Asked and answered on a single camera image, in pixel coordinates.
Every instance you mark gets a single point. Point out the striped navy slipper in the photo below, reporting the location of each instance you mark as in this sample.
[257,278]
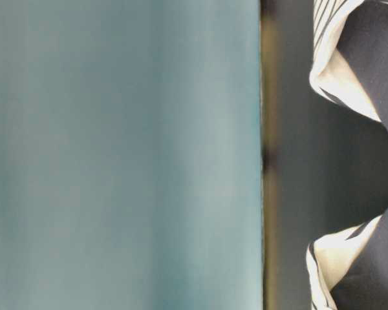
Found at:
[350,56]
[349,269]

